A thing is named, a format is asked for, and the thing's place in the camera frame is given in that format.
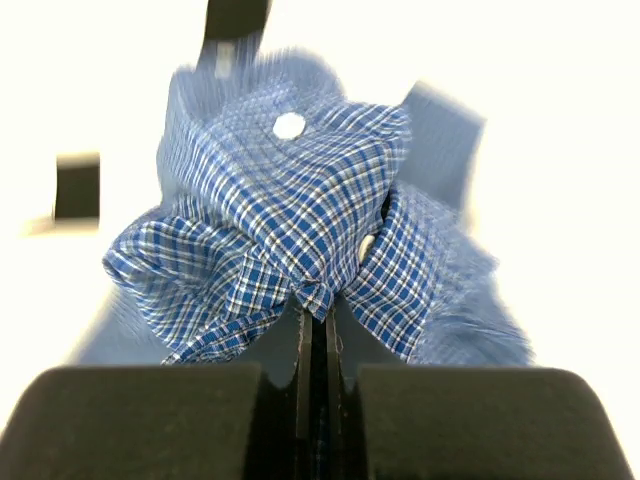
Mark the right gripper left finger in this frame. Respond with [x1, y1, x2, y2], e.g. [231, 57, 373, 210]
[1, 305, 312, 479]

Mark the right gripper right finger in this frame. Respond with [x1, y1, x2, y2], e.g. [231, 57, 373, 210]
[326, 312, 632, 479]

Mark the blue plaid shirt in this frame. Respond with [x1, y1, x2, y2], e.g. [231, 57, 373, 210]
[79, 52, 531, 366]

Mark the white and black shirt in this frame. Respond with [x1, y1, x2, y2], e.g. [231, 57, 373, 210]
[21, 1, 271, 234]

